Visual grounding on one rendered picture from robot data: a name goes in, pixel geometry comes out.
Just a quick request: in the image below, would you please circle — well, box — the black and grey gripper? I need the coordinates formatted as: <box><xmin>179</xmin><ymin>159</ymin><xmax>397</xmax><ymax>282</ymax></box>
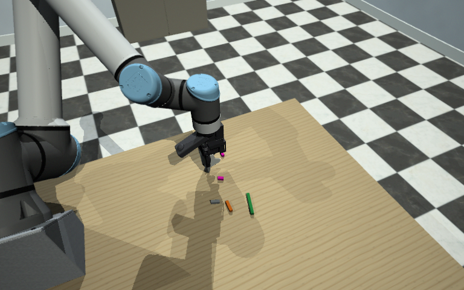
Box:
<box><xmin>198</xmin><ymin>123</ymin><xmax>226</xmax><ymax>173</ymax></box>

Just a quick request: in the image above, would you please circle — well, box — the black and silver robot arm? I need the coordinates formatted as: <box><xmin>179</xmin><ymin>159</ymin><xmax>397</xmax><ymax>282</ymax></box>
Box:
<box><xmin>0</xmin><ymin>0</ymin><xmax>221</xmax><ymax>238</ymax></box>

